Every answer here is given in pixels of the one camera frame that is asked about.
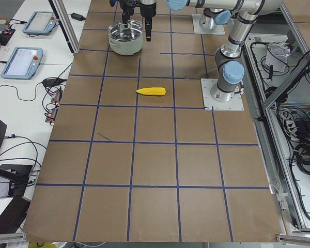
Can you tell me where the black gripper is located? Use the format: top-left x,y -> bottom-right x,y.
119,0 -> 157,42

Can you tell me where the yellow corn cob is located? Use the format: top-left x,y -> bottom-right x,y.
136,87 -> 166,96

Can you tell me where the glass pot lid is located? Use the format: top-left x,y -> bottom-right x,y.
108,20 -> 143,41

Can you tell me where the pale green steel pot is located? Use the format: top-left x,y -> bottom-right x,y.
108,33 -> 144,56

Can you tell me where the black power adapter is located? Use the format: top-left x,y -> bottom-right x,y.
71,12 -> 86,21

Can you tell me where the upper blue teach pendant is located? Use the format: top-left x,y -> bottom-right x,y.
22,11 -> 57,35

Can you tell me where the blue teach pendant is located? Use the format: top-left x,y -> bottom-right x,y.
22,11 -> 57,35
1,46 -> 43,80

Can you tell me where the lower blue teach pendant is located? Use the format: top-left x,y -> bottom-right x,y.
1,46 -> 43,80

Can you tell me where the aluminium frame post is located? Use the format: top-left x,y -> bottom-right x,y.
48,0 -> 81,54

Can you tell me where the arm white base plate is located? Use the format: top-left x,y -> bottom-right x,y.
192,14 -> 225,35
201,79 -> 244,111

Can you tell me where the black cable bundle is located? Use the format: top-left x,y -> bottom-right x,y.
276,103 -> 310,179

